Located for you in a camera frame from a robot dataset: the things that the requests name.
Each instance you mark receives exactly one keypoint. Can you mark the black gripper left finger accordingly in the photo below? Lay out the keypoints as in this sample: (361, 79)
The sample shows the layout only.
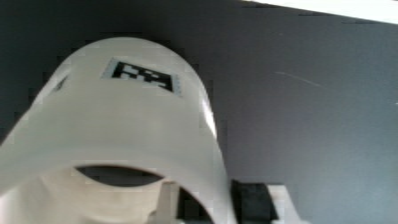
(164, 215)

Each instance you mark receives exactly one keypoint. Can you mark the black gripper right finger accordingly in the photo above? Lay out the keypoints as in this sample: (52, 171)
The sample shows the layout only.
(263, 204)

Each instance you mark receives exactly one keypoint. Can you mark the white lamp shade cone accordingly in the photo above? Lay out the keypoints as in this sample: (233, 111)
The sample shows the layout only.
(114, 134)

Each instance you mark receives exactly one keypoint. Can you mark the white marker sheet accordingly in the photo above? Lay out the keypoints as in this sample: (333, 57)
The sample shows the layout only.
(377, 10)

